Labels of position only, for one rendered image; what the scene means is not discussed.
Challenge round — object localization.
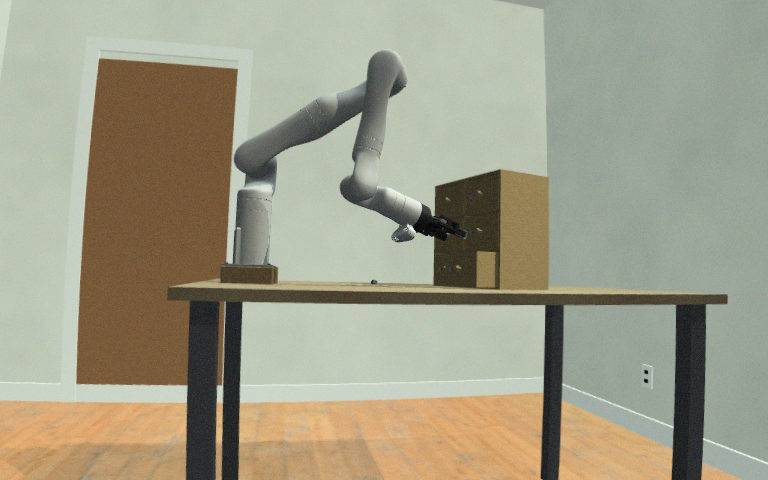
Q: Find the dark brown drawer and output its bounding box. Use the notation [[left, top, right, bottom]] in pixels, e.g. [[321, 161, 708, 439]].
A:
[[465, 213, 499, 249], [466, 174, 499, 213], [436, 218, 464, 251], [436, 183, 464, 217], [435, 254, 445, 284], [445, 251, 499, 287]]

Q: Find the small tan chest of drawers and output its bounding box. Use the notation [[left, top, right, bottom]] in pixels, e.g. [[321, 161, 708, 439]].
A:
[[433, 169, 549, 290]]

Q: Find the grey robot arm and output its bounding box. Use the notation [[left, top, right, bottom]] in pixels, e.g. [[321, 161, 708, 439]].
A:
[[233, 49, 422, 265]]

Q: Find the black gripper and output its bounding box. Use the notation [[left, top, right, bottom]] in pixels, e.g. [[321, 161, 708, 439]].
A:
[[413, 203, 467, 241]]

